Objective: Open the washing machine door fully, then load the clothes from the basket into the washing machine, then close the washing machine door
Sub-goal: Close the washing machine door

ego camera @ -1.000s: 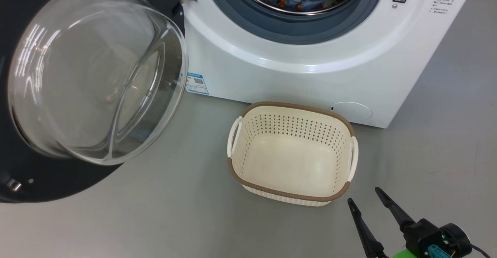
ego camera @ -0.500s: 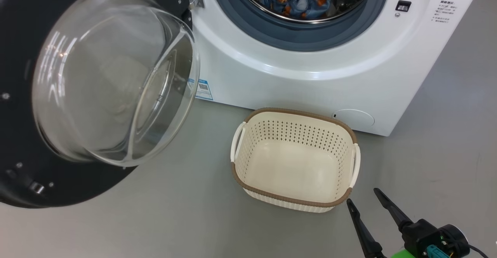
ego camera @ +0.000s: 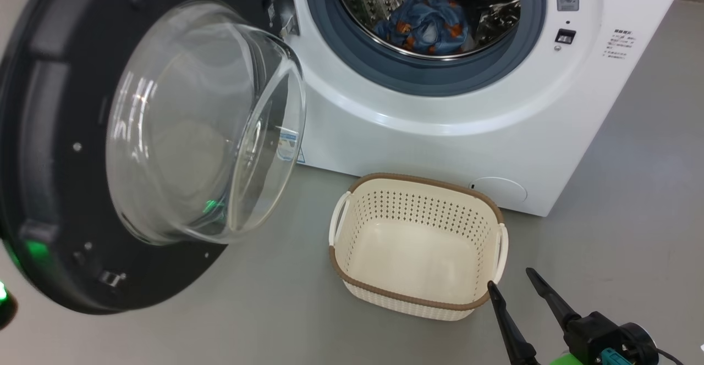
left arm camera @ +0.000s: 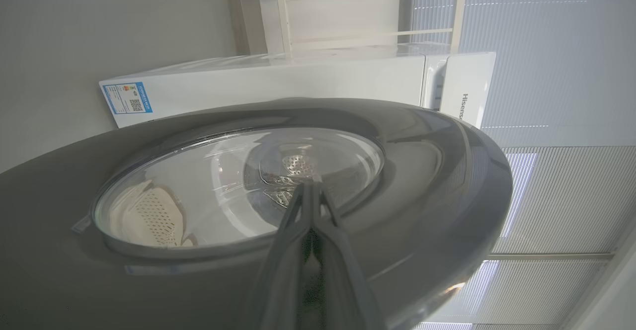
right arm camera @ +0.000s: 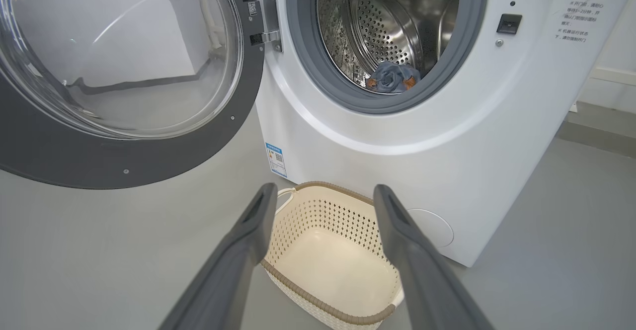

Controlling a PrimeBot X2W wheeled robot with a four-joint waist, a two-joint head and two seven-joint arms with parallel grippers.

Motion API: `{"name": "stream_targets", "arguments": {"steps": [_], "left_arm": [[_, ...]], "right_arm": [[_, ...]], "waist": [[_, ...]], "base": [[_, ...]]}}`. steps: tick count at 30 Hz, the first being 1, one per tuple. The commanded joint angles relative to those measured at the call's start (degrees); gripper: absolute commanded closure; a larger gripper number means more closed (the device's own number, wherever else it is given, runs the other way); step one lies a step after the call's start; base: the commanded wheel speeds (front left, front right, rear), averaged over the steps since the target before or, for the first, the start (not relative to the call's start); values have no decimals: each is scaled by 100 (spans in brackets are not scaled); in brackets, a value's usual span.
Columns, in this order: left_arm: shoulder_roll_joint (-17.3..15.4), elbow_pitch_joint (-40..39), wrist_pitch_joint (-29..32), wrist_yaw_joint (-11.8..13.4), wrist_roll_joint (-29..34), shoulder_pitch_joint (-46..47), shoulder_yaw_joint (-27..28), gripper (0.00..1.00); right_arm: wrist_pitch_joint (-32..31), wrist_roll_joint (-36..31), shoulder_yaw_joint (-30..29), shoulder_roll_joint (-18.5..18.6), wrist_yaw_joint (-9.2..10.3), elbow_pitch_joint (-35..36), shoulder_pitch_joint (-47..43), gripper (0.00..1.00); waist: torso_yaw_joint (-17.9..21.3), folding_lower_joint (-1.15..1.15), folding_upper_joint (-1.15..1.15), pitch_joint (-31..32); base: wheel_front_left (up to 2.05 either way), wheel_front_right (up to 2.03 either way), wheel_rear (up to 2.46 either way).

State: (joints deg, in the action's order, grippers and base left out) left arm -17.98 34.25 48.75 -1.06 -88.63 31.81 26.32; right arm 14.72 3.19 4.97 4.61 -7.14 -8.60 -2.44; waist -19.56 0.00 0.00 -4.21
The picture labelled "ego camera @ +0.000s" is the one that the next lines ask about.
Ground white front-load washing machine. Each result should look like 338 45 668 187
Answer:
269 0 692 218

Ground cream perforated laundry basket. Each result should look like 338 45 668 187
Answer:
328 173 509 322

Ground teal cable connector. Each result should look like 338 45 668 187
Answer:
601 347 634 365

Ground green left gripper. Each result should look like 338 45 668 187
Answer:
0 279 19 330

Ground blue garment with orange patches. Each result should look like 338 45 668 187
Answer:
374 0 472 57

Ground black round glass washer door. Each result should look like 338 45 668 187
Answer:
0 0 307 316

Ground round white filter cover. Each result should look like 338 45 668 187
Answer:
470 176 528 206

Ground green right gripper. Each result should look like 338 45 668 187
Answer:
487 267 587 365

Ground blue energy label sticker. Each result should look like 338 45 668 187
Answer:
275 128 306 164

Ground thin black cable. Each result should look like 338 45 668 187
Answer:
657 347 686 365

